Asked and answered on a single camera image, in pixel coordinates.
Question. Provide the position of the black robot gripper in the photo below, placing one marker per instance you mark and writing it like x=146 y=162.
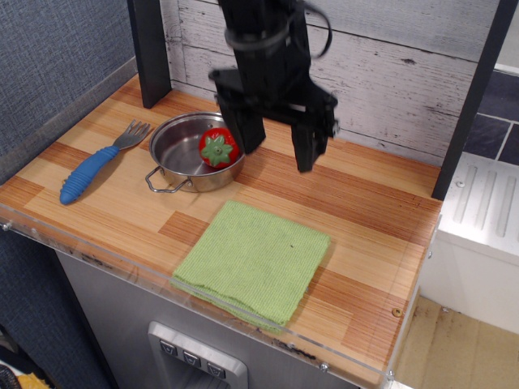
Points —
x=272 y=52

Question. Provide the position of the green cloth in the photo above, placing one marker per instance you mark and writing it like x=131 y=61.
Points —
x=253 y=264

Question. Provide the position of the clear acrylic edge guard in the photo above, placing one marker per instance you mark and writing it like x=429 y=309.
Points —
x=353 y=370

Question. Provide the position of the red toy tomato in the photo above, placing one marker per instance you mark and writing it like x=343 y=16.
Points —
x=218 y=148

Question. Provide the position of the silver metal pot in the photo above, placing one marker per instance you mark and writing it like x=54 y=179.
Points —
x=174 y=146

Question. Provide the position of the white toy sink unit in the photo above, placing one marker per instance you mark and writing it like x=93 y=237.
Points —
x=472 y=265

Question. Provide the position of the grey toy fridge cabinet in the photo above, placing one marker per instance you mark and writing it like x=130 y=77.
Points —
x=119 y=305

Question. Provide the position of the silver dispenser panel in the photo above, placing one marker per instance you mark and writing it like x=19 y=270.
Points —
x=184 y=362

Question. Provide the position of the yellow object in corner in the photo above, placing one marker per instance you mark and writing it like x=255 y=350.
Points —
x=31 y=381

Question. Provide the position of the dark left frame post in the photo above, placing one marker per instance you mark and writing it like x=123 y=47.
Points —
x=150 y=50

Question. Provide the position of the dark frame post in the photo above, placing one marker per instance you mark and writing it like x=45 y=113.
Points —
x=150 y=50
x=482 y=75

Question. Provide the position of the blue handled metal fork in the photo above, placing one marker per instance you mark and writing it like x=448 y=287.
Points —
x=81 y=177

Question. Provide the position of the dark right frame post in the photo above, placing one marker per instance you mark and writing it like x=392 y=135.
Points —
x=482 y=75

